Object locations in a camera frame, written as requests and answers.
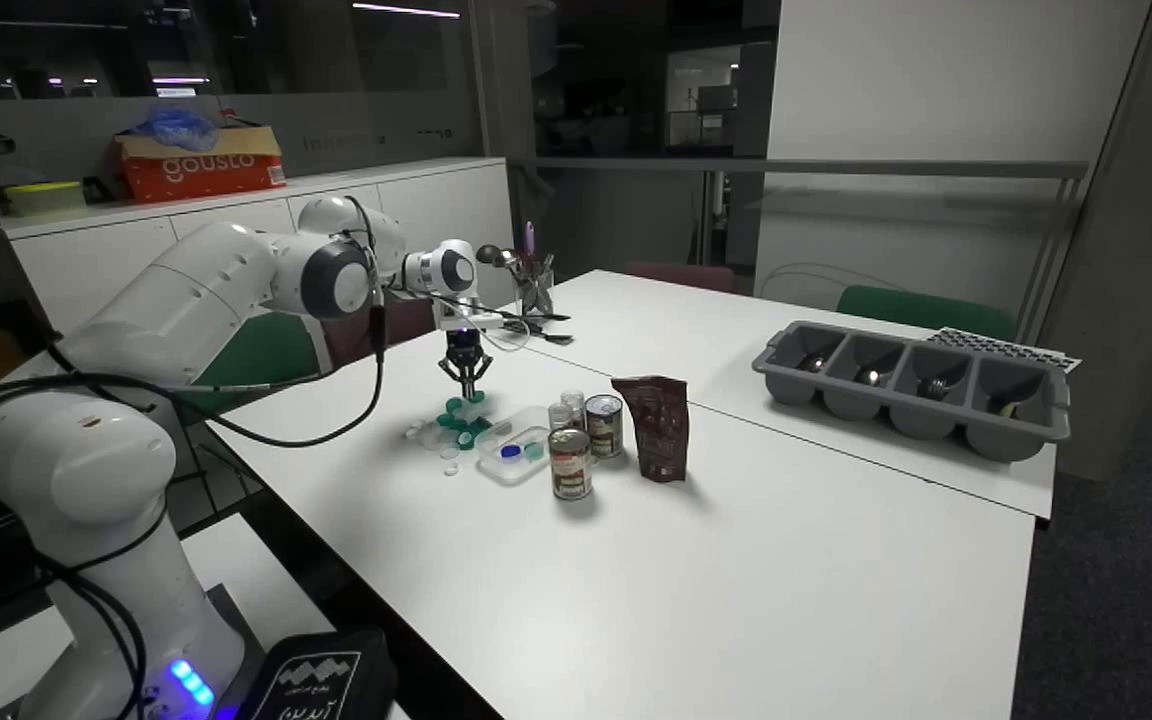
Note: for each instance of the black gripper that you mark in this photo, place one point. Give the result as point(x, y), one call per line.
point(463, 333)

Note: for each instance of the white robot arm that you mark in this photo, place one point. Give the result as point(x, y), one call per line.
point(177, 305)

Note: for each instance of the clear plastic container tray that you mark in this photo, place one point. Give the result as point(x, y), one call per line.
point(525, 471)

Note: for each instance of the large dark green cap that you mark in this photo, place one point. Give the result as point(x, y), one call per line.
point(454, 425)

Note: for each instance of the blue bottle cap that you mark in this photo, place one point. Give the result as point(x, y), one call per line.
point(510, 452)

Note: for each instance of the red chair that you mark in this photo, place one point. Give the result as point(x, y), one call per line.
point(396, 329)

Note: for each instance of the clear bottle cap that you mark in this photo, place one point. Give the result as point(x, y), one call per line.
point(451, 465)

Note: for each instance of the clear glass jar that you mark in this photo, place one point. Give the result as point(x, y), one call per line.
point(567, 407)

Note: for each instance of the metal utensil holder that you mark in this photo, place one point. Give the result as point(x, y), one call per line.
point(534, 301)

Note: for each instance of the metal ladle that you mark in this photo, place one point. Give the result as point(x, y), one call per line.
point(496, 256)

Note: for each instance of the labelled jar with lid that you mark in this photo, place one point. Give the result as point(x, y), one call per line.
point(575, 465)

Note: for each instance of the metal can pull tab lid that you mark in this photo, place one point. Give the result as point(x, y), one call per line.
point(605, 425)

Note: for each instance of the purple spatula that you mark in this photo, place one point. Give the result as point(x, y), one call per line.
point(531, 242)

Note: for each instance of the brown foil pouch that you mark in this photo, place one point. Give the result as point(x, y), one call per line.
point(657, 425)

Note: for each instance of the black box zigzag logo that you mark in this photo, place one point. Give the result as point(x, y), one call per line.
point(316, 682)

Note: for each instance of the orange cardboard box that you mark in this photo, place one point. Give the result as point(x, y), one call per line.
point(197, 164)

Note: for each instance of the blue plastic bag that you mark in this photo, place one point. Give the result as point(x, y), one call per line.
point(177, 126)

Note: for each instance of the metal railing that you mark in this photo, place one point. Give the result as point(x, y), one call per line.
point(800, 169)

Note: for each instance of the grey cutlery tray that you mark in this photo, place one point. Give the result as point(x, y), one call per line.
point(916, 385)

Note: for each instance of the yellow green flat item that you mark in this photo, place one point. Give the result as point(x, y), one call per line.
point(36, 198)

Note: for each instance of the perforated grey sheet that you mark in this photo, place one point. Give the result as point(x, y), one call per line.
point(1008, 346)

